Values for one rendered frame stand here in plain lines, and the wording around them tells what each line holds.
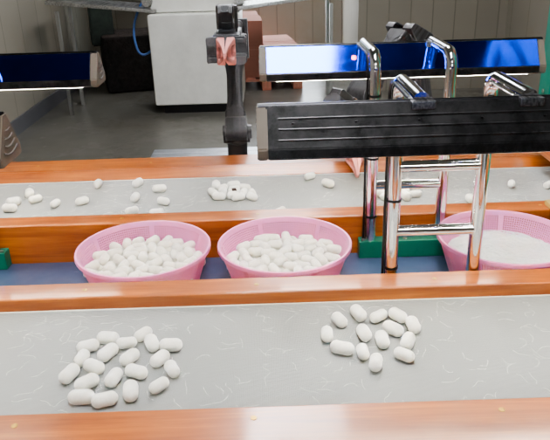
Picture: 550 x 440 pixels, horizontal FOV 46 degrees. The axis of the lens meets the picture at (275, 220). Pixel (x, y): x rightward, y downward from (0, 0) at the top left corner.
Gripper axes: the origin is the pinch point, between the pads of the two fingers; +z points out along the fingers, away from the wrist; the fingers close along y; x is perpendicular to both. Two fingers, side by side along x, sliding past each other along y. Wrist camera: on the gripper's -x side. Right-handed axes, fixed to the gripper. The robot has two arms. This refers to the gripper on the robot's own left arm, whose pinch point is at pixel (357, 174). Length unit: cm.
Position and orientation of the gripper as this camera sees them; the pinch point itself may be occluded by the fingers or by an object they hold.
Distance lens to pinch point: 171.8
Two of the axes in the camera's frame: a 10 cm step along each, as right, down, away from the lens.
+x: 0.1, 4.5, 9.0
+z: 0.3, 8.9, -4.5
